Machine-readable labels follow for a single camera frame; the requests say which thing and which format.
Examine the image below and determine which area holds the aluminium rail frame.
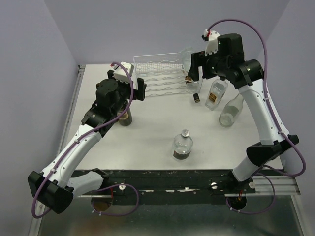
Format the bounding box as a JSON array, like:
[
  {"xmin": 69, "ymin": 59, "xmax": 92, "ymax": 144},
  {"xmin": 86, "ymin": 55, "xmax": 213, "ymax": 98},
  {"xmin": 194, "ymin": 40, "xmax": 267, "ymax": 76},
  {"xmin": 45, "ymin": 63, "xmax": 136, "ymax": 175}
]
[{"xmin": 27, "ymin": 64, "xmax": 301, "ymax": 236}]

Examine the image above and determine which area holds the round clear bottle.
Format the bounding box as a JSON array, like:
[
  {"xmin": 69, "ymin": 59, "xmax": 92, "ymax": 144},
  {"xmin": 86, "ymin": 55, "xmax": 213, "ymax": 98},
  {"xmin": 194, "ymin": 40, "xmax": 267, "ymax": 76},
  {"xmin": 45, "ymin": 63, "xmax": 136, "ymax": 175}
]
[
  {"xmin": 181, "ymin": 47, "xmax": 194, "ymax": 74},
  {"xmin": 172, "ymin": 129, "xmax": 193, "ymax": 160}
]

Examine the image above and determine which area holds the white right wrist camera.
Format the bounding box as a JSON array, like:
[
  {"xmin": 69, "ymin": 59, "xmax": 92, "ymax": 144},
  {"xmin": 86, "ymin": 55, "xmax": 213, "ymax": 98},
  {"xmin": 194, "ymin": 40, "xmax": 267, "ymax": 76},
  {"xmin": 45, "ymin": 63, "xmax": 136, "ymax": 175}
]
[{"xmin": 202, "ymin": 29, "xmax": 220, "ymax": 56}]

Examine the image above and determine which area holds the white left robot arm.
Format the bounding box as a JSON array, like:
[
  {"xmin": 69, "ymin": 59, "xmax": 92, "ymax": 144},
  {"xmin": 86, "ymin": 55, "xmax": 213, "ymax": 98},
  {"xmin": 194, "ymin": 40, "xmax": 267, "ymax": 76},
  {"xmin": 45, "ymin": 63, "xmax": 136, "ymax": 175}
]
[{"xmin": 28, "ymin": 70, "xmax": 147, "ymax": 219}]

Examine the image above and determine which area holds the clear empty tall bottle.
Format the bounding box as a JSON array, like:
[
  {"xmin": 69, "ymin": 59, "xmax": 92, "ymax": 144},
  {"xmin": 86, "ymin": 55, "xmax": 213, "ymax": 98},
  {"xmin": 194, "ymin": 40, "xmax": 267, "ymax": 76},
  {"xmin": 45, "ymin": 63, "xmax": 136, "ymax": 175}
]
[{"xmin": 219, "ymin": 93, "xmax": 244, "ymax": 128}]

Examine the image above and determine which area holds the clear square bottle brown label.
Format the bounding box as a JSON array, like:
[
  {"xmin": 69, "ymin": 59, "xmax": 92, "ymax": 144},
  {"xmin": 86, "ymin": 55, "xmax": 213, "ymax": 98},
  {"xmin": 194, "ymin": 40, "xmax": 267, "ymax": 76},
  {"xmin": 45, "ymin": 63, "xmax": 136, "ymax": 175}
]
[{"xmin": 185, "ymin": 75, "xmax": 199, "ymax": 94}]

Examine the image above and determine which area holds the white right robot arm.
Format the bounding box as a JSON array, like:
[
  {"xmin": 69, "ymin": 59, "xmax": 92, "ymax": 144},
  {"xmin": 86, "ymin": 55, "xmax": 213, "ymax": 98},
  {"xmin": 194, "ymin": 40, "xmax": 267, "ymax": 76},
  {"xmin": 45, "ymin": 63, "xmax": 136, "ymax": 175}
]
[{"xmin": 188, "ymin": 31, "xmax": 299, "ymax": 193}]

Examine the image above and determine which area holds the dark wine bottle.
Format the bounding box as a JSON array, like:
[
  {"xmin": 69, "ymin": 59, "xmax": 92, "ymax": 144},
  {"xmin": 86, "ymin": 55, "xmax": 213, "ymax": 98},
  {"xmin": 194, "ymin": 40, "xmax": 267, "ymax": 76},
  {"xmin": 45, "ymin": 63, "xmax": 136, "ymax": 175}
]
[{"xmin": 118, "ymin": 108, "xmax": 132, "ymax": 126}]

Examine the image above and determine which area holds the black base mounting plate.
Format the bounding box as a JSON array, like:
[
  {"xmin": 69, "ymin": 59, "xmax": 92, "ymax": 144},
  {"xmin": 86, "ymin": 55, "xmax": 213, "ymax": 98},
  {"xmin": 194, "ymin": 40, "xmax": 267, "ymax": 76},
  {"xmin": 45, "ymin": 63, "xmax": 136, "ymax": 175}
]
[{"xmin": 89, "ymin": 170, "xmax": 255, "ymax": 206}]

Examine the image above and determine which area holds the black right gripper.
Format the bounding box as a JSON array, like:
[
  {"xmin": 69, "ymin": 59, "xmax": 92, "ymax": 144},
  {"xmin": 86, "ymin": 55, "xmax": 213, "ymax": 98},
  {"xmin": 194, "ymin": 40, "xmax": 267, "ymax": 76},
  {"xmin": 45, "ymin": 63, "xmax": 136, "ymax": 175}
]
[{"xmin": 187, "ymin": 47, "xmax": 228, "ymax": 82}]

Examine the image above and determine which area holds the small black bottle cap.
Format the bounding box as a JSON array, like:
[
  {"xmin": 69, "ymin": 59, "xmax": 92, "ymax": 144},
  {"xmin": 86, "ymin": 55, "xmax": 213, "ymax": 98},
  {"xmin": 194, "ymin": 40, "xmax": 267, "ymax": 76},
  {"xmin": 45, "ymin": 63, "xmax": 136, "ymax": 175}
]
[{"xmin": 193, "ymin": 93, "xmax": 200, "ymax": 103}]

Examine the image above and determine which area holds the clear flask bottle black cap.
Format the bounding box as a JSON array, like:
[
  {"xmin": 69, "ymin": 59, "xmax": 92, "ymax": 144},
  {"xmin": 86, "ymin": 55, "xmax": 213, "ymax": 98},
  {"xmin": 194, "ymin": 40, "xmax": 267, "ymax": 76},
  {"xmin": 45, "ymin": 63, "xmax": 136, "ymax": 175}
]
[{"xmin": 205, "ymin": 79, "xmax": 228, "ymax": 111}]

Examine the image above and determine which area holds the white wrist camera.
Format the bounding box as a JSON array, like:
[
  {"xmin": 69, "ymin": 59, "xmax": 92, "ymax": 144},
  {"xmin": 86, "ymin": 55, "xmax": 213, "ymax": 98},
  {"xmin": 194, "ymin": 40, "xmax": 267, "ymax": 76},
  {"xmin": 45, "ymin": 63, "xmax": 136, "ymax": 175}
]
[
  {"xmin": 202, "ymin": 29, "xmax": 220, "ymax": 56},
  {"xmin": 111, "ymin": 61, "xmax": 134, "ymax": 83}
]

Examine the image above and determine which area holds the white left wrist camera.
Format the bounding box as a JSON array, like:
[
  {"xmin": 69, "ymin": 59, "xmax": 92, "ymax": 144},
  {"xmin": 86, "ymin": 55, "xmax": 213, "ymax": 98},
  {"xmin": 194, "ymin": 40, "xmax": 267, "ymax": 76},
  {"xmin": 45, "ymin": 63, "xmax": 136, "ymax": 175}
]
[{"xmin": 111, "ymin": 61, "xmax": 134, "ymax": 83}]

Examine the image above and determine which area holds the white wire wine rack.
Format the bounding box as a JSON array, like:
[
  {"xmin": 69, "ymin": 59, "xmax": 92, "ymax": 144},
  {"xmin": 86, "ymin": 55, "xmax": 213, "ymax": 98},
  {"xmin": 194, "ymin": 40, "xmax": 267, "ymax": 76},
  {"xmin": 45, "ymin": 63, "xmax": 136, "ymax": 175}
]
[{"xmin": 133, "ymin": 52, "xmax": 202, "ymax": 97}]

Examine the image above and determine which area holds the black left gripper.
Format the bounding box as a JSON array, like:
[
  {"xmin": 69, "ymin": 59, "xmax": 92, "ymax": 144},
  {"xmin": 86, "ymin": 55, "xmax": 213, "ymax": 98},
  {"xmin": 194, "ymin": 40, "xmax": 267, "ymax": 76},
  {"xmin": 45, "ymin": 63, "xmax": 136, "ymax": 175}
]
[{"xmin": 107, "ymin": 70, "xmax": 146, "ymax": 116}]

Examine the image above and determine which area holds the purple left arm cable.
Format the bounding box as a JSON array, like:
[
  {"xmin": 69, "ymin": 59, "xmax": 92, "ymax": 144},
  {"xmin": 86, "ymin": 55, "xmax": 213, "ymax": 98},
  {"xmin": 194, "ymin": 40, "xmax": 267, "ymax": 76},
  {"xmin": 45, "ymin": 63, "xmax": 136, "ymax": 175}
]
[{"xmin": 31, "ymin": 62, "xmax": 135, "ymax": 219}]

